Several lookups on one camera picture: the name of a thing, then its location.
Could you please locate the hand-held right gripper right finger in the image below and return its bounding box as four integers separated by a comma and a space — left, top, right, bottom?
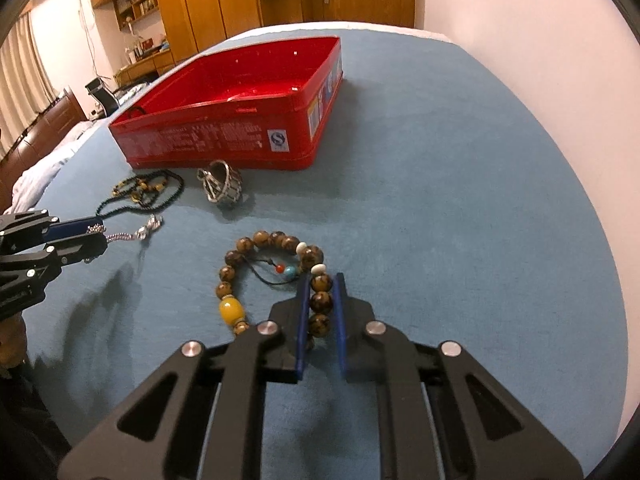
332, 272, 585, 480

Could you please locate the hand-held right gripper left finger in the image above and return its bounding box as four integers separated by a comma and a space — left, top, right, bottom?
57, 274, 313, 480

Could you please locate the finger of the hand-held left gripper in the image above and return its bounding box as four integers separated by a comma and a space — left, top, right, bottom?
9, 211, 107, 247
44, 233, 109, 267

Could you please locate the silver chain bracelet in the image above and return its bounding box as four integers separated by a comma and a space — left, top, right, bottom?
87, 214, 164, 244

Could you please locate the brown bead bracelet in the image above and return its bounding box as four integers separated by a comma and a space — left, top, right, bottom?
215, 230, 335, 352

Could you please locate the red tin box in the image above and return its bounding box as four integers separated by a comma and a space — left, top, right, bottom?
108, 36, 345, 172

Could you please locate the person's left hand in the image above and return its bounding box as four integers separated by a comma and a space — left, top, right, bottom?
0, 314, 29, 369

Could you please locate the grey quilt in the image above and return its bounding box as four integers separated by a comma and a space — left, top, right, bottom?
10, 119, 102, 202

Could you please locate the brown wooden headboard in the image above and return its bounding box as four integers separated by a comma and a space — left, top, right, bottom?
0, 87, 89, 207

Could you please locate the black office chair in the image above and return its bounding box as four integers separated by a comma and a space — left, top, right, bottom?
84, 78, 122, 117

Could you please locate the blue table cloth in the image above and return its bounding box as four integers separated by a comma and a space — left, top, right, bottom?
20, 21, 629, 480

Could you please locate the beige curtain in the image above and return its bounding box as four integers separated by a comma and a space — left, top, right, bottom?
0, 9, 59, 157

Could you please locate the wooden desk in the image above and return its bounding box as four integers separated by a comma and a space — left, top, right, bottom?
113, 49, 177, 87

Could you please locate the wooden wardrobe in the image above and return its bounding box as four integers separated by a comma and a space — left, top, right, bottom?
87, 0, 262, 67

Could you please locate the black bead necklace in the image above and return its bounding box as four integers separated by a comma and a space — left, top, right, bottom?
95, 169, 185, 219

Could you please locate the silver gold ring ornament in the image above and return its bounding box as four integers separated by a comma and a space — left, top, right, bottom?
196, 159, 245, 210

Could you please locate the wall bookshelf with books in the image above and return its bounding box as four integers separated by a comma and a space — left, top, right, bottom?
114, 0, 162, 32

